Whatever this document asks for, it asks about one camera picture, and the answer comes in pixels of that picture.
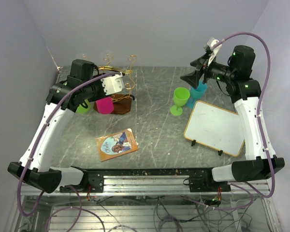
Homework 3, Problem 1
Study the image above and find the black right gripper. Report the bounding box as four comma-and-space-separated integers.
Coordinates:
181, 52, 236, 88

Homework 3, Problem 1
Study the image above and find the pink plastic wine glass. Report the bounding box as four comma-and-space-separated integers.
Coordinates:
94, 97, 114, 115

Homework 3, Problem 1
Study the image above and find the light green plastic wine glass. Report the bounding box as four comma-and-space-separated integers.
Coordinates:
76, 100, 90, 114

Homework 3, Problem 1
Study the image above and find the clear wine glass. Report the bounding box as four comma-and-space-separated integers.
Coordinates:
101, 50, 114, 65

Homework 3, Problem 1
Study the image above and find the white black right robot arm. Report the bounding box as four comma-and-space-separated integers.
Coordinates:
180, 45, 285, 191

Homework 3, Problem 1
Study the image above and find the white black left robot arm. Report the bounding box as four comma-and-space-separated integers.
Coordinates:
8, 59, 105, 193

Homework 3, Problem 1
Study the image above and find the blue plastic wine glass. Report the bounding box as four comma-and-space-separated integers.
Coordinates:
186, 81, 207, 109

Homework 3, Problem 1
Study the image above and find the clear glass hanging on rack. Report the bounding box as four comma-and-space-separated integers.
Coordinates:
75, 53, 89, 64

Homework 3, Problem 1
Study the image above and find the Othello picture book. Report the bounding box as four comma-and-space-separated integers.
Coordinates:
96, 129, 138, 162

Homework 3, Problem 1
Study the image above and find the small framed whiteboard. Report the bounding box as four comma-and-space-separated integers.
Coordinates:
184, 101, 245, 157

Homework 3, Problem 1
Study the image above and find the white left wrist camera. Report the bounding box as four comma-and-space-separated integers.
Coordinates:
101, 72, 124, 96

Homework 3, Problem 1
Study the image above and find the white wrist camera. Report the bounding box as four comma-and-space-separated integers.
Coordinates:
101, 72, 124, 96
204, 37, 222, 66

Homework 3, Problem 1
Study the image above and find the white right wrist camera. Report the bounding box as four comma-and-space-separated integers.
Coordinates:
204, 37, 222, 66

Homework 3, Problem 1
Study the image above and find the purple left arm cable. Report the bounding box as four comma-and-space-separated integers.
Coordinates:
16, 72, 120, 232

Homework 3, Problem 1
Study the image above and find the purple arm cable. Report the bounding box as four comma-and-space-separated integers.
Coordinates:
16, 72, 120, 232
183, 32, 275, 210

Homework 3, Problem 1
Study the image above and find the aluminium extrusion rail base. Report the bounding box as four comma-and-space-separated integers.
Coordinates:
21, 176, 270, 196

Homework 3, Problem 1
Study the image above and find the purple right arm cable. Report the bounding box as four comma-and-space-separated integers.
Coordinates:
183, 32, 275, 210

